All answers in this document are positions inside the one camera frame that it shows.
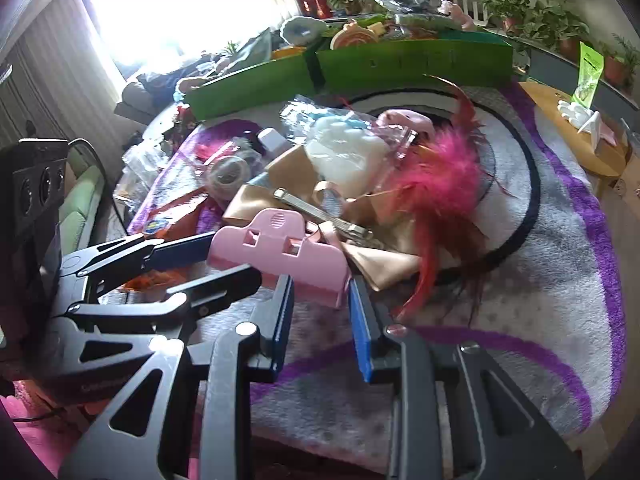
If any short green cardboard box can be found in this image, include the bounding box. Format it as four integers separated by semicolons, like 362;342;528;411
186;52;322;122

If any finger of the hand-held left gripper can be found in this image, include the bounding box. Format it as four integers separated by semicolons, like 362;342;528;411
50;263;264;404
61;232;217;307

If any pink hair claw clip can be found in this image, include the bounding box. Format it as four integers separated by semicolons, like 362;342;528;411
206;207;352;310

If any silver plastic bag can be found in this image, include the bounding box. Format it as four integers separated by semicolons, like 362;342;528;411
369;0;452;27

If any orange packet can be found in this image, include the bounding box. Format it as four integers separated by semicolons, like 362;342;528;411
124;185;222;292

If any orange round toy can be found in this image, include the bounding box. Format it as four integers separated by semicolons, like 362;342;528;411
331;26;382;52

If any champagne satin bow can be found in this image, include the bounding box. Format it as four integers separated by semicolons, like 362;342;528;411
221;146;427;292

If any beige striped curtain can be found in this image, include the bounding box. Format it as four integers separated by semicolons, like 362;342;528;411
0;0;128;153

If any round wooden side table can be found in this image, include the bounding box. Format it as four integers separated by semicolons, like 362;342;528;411
519;80;629;179

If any long green cardboard box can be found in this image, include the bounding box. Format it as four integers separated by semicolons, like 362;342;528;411
316;30;514;94

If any white tissue pack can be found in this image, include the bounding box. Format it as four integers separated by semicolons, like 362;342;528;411
556;99;619;159

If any pink feather hair clip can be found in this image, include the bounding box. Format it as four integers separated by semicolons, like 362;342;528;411
392;74;517;322

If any pink plush toy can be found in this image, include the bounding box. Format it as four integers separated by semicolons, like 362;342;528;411
439;1;477;29

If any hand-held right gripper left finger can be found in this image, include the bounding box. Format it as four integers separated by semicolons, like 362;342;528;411
57;275;296;480

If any grey sofa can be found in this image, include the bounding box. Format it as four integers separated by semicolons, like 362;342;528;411
114;67;206;127

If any small white bottle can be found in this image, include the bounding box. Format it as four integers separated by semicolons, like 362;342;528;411
256;126;289;154

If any black cable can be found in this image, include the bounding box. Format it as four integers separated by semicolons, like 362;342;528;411
66;137;132;233

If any green standing packet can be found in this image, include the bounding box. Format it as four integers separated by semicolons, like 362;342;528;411
571;41;607;112

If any light green cushion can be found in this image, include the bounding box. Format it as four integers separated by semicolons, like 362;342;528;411
59;164;107;253

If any clear tape roll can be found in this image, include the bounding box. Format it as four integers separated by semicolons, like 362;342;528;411
206;154;252;197

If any white picket fence ornament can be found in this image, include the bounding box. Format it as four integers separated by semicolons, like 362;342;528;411
459;0;489;24

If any clear bag with white item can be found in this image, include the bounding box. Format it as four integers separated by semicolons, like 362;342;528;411
279;94;402;202

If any pink cloth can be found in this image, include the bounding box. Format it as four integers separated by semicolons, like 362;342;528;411
0;379;103;480

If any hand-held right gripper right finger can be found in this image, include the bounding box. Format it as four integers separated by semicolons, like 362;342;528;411
349;276;586;480

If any purple white fluffy blanket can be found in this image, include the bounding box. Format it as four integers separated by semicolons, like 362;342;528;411
125;80;629;461

